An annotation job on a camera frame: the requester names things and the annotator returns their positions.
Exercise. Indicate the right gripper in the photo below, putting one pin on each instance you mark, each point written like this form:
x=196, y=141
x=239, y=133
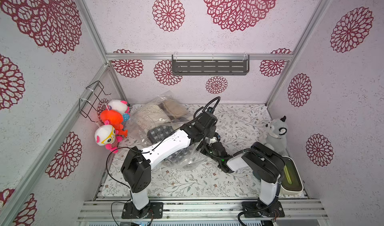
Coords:
x=205, y=148

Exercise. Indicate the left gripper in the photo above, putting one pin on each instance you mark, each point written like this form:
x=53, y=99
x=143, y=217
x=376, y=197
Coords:
x=212, y=132

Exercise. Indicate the beige brown fringed scarf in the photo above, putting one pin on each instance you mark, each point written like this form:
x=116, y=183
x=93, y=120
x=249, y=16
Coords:
x=173, y=109

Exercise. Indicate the black white houndstooth scarf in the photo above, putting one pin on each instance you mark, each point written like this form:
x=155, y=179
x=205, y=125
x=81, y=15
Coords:
x=161, y=132

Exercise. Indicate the clear plastic vacuum bag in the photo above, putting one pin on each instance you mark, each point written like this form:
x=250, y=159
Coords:
x=137, y=138

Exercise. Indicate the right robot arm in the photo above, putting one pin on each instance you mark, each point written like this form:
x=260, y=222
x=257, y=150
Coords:
x=266, y=164

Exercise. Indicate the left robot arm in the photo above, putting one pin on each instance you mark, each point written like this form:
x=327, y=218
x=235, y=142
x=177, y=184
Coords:
x=138, y=164

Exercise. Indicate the cream knitted scarf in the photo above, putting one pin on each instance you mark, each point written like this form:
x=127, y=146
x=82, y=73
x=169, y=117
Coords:
x=150, y=116

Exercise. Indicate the grey raccoon plush toy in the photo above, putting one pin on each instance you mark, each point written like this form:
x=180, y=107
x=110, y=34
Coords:
x=275, y=136

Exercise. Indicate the white box with green inside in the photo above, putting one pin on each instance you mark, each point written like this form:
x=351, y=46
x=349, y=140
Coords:
x=292, y=183

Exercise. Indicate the white pink plush toy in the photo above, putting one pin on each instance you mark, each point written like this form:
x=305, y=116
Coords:
x=121, y=107

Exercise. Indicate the red orange plush toy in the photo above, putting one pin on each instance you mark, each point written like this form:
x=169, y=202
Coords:
x=114, y=118

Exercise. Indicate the white plush doll with glasses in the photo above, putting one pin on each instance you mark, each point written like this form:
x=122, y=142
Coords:
x=106, y=136

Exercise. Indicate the grey wall shelf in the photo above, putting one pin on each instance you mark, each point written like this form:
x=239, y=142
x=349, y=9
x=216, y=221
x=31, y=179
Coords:
x=212, y=67

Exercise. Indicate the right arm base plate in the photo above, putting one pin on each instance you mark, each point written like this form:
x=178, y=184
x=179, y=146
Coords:
x=256, y=209

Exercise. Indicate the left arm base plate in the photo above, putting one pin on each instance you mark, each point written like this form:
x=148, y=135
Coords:
x=153, y=210

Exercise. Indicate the black wire basket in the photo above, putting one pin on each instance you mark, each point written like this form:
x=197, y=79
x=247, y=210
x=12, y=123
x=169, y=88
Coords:
x=88, y=106

